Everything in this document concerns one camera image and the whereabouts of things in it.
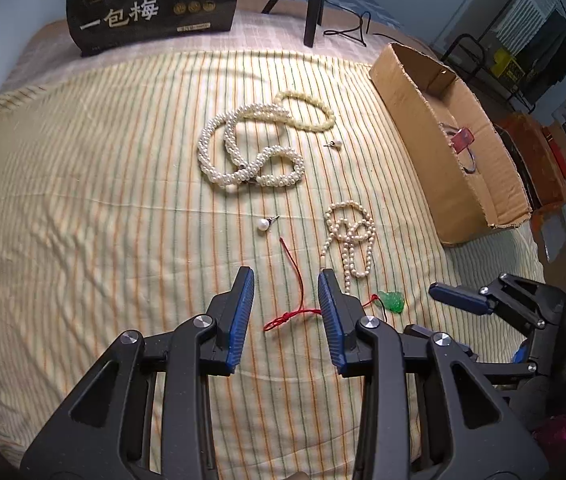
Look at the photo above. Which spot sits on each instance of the yellow crate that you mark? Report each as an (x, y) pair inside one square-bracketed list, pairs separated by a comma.
[(505, 62)]

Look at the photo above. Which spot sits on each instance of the cardboard box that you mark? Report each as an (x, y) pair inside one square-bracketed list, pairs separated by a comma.
[(413, 110)]

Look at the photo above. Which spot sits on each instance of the pearl earring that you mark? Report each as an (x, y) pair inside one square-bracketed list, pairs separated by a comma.
[(263, 225), (336, 144)]

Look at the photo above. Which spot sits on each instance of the tan plaid blanket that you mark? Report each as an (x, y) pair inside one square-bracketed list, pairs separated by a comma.
[(38, 50)]

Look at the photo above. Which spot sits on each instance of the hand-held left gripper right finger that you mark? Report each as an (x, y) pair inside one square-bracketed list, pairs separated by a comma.
[(330, 320)]

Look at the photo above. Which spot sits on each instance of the dark hanging clothes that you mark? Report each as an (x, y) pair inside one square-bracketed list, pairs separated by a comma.
[(558, 50)]

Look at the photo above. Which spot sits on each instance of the black clothes rack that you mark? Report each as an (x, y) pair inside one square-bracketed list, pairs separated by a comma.
[(463, 40)]

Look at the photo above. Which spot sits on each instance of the black snack bag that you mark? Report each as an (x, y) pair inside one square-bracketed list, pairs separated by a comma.
[(153, 5)]

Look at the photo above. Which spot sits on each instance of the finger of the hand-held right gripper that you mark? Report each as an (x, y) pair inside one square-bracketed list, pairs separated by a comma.
[(458, 299), (503, 366)]

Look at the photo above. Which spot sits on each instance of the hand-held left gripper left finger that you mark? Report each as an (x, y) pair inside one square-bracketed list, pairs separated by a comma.
[(240, 320)]

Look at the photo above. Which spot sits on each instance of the striped towel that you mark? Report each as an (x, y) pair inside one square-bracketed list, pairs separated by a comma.
[(523, 20)]

